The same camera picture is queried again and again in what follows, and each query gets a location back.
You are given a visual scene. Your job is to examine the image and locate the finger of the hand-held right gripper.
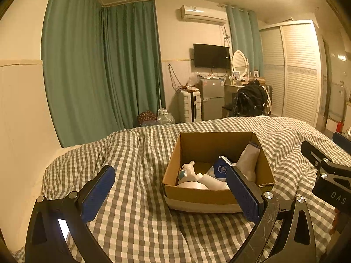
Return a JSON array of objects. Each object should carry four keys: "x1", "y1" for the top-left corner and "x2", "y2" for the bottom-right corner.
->
[
  {"x1": 333, "y1": 132, "x2": 351, "y2": 152},
  {"x1": 301, "y1": 140, "x2": 351, "y2": 190}
]

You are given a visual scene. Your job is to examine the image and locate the wooden dressing table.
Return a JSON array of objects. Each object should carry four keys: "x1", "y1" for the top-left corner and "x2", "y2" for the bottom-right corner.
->
[{"x1": 224, "y1": 81, "x2": 266, "y2": 107}]

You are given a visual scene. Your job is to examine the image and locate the white sock with dark cuff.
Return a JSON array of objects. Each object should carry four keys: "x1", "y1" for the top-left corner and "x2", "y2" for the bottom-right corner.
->
[{"x1": 236, "y1": 142, "x2": 261, "y2": 182}]

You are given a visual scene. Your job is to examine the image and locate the plain white sock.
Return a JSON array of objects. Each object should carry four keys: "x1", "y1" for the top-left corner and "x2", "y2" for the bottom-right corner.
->
[{"x1": 198, "y1": 174, "x2": 231, "y2": 190}]

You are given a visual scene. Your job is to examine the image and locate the white louvred wardrobe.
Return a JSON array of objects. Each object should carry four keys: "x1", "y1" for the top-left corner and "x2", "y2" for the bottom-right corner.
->
[{"x1": 259, "y1": 20, "x2": 323, "y2": 128}]

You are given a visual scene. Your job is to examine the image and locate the white air conditioner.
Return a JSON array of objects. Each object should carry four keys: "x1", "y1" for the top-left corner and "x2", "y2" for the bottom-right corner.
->
[{"x1": 180, "y1": 5, "x2": 228, "y2": 26}]

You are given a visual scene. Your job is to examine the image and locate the person's right hand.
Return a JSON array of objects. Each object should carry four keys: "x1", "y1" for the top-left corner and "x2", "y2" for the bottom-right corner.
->
[{"x1": 330, "y1": 208, "x2": 341, "y2": 235}]

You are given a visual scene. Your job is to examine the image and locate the dark chair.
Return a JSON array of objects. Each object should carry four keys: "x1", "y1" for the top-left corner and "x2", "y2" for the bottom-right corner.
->
[{"x1": 222, "y1": 103, "x2": 236, "y2": 119}]

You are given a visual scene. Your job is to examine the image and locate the hanging wall cables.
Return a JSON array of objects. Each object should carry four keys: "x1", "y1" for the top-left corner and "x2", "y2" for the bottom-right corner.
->
[{"x1": 167, "y1": 63, "x2": 182, "y2": 89}]

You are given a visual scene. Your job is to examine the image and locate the small grey fridge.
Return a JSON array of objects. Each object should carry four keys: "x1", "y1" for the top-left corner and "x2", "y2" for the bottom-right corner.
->
[{"x1": 199, "y1": 78, "x2": 226, "y2": 121}]

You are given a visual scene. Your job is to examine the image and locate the narrow green curtain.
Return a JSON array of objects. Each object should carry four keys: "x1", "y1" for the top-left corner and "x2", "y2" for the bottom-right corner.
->
[{"x1": 226, "y1": 5, "x2": 264, "y2": 79}]

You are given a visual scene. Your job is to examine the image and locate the oval white mirror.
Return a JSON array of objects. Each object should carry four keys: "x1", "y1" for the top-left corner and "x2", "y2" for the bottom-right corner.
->
[{"x1": 231, "y1": 50, "x2": 250, "y2": 79}]

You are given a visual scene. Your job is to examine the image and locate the green checked blanket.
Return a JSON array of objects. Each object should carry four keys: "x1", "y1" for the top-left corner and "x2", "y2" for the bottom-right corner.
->
[{"x1": 12, "y1": 116, "x2": 351, "y2": 263}]

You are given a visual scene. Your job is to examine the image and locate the cardboard box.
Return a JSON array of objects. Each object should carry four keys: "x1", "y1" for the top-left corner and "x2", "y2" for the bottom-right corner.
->
[{"x1": 162, "y1": 131, "x2": 275, "y2": 214}]

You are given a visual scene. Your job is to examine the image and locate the white plush toy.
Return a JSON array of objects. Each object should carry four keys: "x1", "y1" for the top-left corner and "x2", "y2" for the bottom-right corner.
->
[{"x1": 179, "y1": 160, "x2": 205, "y2": 183}]

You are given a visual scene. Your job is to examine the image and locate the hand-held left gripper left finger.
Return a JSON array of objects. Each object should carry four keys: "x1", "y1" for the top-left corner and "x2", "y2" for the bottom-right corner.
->
[{"x1": 25, "y1": 165, "x2": 116, "y2": 263}]

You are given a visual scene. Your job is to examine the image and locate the black wall television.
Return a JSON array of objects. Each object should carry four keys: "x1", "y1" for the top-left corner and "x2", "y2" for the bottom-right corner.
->
[{"x1": 193, "y1": 43, "x2": 230, "y2": 69}]

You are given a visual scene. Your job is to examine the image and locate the black backpack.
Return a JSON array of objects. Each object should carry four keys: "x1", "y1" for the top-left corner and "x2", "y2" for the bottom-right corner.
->
[{"x1": 232, "y1": 79, "x2": 268, "y2": 117}]

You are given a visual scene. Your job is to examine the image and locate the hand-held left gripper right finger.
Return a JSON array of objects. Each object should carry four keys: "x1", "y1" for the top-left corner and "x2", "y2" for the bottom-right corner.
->
[{"x1": 226, "y1": 166, "x2": 319, "y2": 263}]

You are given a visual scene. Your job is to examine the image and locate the dark patterned bag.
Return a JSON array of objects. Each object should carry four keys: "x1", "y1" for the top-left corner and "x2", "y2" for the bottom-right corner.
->
[{"x1": 137, "y1": 110, "x2": 157, "y2": 127}]

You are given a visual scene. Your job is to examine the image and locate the white suitcase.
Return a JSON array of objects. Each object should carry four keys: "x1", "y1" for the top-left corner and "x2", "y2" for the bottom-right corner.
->
[{"x1": 178, "y1": 90, "x2": 202, "y2": 123}]

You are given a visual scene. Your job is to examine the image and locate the clear plastic bag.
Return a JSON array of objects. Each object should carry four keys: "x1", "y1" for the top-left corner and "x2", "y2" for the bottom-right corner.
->
[{"x1": 186, "y1": 74, "x2": 202, "y2": 87}]

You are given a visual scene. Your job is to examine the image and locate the blue and white packet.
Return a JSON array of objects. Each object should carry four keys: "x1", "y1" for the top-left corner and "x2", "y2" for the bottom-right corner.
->
[{"x1": 212, "y1": 156, "x2": 237, "y2": 182}]

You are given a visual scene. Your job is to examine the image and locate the clear water jug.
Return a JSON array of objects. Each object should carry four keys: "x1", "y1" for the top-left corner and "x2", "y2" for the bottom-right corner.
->
[{"x1": 156, "y1": 109, "x2": 176, "y2": 125}]

